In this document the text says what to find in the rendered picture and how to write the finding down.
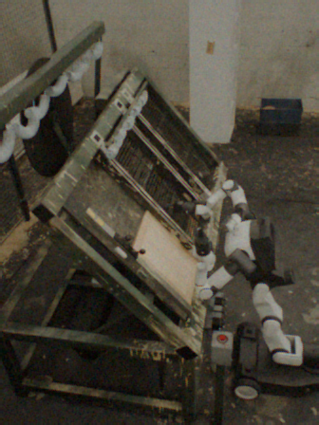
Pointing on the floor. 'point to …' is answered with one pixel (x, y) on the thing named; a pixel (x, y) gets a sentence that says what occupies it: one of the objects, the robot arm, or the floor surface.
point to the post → (219, 394)
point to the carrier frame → (10, 331)
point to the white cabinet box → (214, 66)
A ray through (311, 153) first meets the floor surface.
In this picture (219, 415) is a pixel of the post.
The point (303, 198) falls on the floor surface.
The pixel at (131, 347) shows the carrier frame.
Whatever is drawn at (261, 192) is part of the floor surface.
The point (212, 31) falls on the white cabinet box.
